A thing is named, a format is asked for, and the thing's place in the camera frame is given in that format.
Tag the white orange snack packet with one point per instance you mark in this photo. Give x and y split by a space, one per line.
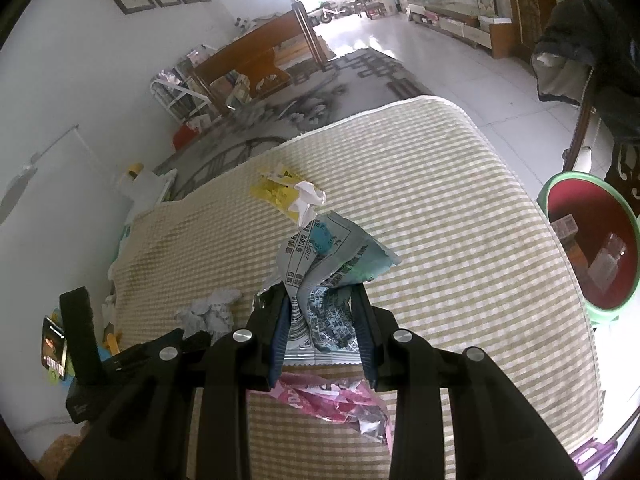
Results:
570 240

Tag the red container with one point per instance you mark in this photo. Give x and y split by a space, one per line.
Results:
185 136

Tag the wooden bench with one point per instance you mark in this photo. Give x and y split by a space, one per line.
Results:
250 60

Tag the small wooden stool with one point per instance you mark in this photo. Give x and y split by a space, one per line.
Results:
370 9

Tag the person's left forearm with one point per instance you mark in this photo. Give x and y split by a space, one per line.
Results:
62 452

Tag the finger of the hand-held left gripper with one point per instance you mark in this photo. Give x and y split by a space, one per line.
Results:
130 357

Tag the crumpled white tissue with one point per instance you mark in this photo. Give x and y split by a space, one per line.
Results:
210 310

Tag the crumpled white paper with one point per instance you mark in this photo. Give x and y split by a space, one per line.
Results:
307 200

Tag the green rimmed red trash bin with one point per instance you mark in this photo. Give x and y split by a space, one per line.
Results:
575 200

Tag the pink foil wrapper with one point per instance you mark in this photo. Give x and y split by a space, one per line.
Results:
325 400

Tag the blue grey jacket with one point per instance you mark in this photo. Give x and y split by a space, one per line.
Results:
565 35

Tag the purple plastic stool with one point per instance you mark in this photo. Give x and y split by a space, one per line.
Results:
595 455

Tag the clear plastic packet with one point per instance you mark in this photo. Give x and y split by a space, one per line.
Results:
607 255

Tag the yellow wrapper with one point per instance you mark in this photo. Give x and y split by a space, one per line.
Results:
275 192

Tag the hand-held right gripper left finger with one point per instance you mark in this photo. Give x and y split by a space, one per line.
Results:
280 335

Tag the grey patterned carpet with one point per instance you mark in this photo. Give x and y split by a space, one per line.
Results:
350 80

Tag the striped beige tablecloth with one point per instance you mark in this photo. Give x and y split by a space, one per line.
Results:
425 160

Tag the white bag with yellow cap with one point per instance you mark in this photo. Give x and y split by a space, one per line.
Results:
142 182

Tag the yellow blue toy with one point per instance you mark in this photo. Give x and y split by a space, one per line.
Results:
111 344

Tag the teal white snack packet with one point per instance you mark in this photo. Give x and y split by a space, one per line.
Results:
330 255

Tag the carved wooden chair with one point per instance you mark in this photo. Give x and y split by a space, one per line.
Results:
582 110

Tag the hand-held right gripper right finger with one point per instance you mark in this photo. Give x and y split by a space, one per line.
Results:
365 340

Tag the white plastic jug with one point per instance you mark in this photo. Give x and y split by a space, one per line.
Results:
585 158

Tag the child's white bike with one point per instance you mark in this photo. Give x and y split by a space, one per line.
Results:
330 12

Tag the low white wooden cabinet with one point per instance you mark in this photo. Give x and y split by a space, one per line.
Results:
465 25

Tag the smartphone with lit screen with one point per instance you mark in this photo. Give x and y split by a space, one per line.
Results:
52 347

